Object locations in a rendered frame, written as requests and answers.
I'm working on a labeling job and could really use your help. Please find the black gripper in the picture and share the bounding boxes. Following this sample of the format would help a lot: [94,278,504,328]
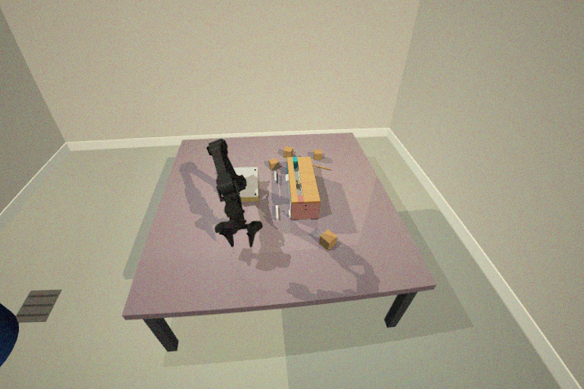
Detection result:
[214,209,263,248]

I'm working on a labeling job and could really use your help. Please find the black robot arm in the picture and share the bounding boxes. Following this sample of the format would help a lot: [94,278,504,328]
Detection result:
[206,138,246,235]

